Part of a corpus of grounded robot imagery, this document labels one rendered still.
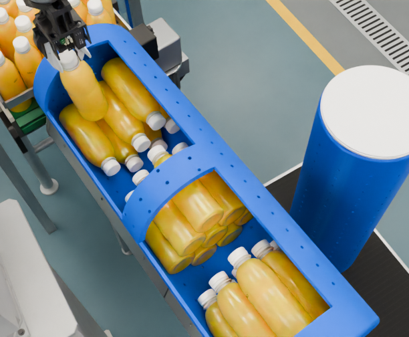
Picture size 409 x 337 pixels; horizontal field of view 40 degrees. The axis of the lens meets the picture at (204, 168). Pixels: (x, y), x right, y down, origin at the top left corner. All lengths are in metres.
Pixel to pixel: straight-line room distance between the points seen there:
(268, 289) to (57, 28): 0.59
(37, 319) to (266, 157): 1.62
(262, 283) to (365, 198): 0.59
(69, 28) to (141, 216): 0.38
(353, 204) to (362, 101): 0.30
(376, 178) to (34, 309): 0.86
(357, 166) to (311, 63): 1.50
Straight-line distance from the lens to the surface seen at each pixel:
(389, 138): 1.40
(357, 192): 1.52
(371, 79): 1.49
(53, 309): 1.11
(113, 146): 1.37
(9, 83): 1.55
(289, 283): 1.09
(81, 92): 1.24
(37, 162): 2.34
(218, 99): 2.69
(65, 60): 1.19
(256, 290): 1.04
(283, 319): 1.02
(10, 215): 1.20
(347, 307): 1.02
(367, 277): 2.20
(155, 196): 1.08
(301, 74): 2.80
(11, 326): 1.04
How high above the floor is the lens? 2.18
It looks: 61 degrees down
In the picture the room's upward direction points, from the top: 3 degrees counter-clockwise
